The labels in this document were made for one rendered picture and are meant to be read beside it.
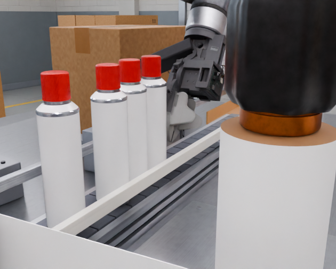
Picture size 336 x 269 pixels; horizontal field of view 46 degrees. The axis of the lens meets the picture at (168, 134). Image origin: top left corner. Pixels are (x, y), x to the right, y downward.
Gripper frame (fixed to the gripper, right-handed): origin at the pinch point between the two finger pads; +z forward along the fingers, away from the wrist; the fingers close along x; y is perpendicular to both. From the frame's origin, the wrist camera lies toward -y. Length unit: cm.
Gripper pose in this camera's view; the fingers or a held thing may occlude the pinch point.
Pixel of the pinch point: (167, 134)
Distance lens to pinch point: 74.2
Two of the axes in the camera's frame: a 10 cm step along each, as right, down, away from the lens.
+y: 8.7, 1.4, -4.8
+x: 4.4, 2.6, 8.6
